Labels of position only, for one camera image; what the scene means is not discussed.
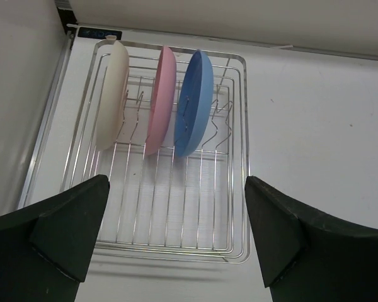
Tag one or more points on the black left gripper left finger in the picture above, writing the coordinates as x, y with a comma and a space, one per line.
46, 247

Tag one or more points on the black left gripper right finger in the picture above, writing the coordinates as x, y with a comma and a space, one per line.
308, 255

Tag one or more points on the cream plate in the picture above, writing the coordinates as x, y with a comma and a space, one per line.
112, 100

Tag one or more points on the blue plate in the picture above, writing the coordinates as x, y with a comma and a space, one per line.
194, 104

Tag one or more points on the pink plate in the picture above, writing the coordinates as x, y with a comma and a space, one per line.
161, 101

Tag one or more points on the black label plate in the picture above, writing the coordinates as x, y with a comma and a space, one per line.
98, 33

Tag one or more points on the aluminium table edge rail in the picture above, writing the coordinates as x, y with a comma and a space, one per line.
45, 125

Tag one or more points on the metal wire dish rack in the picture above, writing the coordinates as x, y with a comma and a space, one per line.
165, 206

